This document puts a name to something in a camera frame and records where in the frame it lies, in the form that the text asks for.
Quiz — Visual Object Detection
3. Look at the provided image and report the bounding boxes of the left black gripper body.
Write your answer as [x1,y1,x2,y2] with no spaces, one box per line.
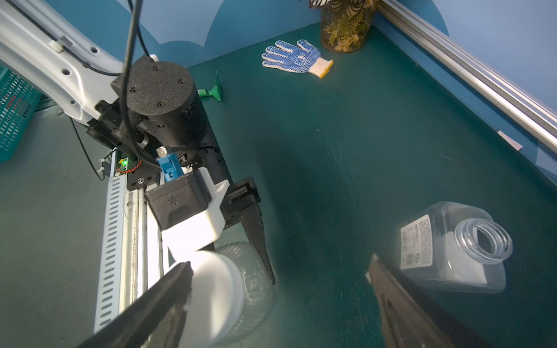
[204,130,261,227]

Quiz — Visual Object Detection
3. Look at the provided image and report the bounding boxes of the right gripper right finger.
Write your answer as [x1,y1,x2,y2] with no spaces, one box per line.
[366,254,491,347]

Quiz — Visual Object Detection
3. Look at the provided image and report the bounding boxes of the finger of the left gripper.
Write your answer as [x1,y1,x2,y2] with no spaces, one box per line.
[242,204,276,285]

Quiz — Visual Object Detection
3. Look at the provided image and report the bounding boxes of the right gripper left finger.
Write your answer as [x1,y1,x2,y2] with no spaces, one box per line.
[79,261,194,347]

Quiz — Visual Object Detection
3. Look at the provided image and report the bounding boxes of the round clear bottle green label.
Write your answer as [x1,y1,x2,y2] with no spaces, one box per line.
[216,242,276,346]

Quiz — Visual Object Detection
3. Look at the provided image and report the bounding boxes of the white cap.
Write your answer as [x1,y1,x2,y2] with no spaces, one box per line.
[178,251,245,347]

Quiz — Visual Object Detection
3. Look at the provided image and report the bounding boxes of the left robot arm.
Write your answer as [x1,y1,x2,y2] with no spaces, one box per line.
[1,1,275,281]

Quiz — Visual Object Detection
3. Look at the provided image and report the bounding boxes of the square clear bottle white label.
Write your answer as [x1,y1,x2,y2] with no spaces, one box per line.
[394,202,513,294]

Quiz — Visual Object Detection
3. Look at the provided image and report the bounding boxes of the green plastic clip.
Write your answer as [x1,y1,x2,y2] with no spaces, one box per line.
[197,72,223,102]

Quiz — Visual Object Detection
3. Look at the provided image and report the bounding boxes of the blue dotted work glove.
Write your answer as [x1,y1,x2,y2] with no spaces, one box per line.
[261,39,334,78]

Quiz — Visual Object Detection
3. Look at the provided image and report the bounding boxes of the artificial potted plant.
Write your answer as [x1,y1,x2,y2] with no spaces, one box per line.
[308,0,379,53]

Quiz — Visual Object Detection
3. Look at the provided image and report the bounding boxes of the teal plastic basket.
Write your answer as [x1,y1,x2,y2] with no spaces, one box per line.
[1,66,42,162]

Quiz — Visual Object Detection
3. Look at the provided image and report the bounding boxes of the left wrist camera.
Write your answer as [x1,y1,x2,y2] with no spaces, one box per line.
[146,146,230,262]

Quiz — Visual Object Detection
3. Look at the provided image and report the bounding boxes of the aluminium front rail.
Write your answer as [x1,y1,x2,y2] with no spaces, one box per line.
[94,149,168,333]

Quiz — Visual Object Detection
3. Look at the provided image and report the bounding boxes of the aluminium rail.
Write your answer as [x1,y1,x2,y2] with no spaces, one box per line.
[379,1,556,151]
[94,149,168,333]

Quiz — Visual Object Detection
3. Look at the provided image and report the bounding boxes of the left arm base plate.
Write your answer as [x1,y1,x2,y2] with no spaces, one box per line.
[113,149,161,191]

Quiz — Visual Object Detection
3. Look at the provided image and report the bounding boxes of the aluminium back rail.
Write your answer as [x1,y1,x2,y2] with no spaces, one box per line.
[379,1,556,151]

